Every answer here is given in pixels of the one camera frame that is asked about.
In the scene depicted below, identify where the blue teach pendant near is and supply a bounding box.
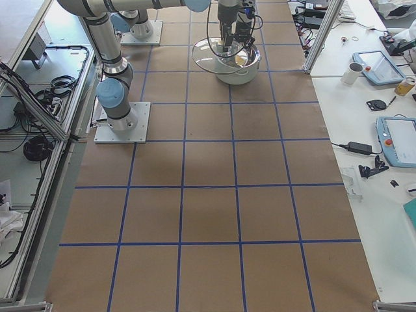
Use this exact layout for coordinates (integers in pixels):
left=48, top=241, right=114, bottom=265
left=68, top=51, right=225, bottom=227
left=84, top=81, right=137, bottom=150
left=376, top=116, right=415, bottom=168

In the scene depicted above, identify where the yellow drink can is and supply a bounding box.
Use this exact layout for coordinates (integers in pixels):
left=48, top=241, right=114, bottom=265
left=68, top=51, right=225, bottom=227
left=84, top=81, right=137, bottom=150
left=395, top=77, right=415, bottom=96

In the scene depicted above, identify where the coiled black cable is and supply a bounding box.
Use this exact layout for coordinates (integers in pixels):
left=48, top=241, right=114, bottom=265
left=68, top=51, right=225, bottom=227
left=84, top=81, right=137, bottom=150
left=23, top=135, right=55, bottom=163

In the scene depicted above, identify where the aluminium frame post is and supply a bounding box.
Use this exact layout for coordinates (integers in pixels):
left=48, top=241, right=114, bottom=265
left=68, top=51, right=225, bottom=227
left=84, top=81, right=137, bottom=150
left=303, top=0, right=344, bottom=73

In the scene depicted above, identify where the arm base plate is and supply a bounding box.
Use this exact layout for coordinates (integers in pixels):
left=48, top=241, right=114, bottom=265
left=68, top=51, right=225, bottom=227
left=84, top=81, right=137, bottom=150
left=121, top=20, right=163, bottom=46
left=94, top=102, right=151, bottom=144

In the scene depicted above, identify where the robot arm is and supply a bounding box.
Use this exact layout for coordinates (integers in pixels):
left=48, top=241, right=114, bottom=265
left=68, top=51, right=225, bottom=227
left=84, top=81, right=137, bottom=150
left=110, top=5, right=243, bottom=58
left=59, top=1, right=260, bottom=131

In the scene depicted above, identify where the blue teach pendant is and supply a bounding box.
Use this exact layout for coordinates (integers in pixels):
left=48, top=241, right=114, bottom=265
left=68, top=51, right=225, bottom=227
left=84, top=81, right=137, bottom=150
left=352, top=50, right=406, bottom=85
left=376, top=116, right=415, bottom=168

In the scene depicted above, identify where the white paper cup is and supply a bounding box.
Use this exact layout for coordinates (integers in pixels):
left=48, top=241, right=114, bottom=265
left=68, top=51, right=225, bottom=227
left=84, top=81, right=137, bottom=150
left=341, top=62, right=363, bottom=85

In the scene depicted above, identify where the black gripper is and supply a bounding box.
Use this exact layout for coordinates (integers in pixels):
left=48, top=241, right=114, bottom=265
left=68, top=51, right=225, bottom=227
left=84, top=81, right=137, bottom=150
left=220, top=20, right=233, bottom=51
left=234, top=0, right=257, bottom=49

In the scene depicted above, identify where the glass pot lid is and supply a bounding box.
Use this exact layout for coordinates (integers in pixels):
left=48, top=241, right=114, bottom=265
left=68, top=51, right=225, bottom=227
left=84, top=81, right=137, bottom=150
left=192, top=37, right=245, bottom=74

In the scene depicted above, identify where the pale green cooking pot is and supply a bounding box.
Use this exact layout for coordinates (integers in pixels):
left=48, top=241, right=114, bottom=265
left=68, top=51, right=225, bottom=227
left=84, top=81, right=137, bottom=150
left=216, top=45, right=261, bottom=85

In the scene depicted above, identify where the black power brick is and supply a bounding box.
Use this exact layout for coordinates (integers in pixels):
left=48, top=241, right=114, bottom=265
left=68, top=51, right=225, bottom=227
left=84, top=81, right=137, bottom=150
left=347, top=141, right=372, bottom=155

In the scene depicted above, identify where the blue teach pendant far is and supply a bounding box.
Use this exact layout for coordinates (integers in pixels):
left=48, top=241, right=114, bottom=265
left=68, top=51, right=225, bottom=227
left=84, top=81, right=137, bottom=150
left=352, top=50, right=406, bottom=85

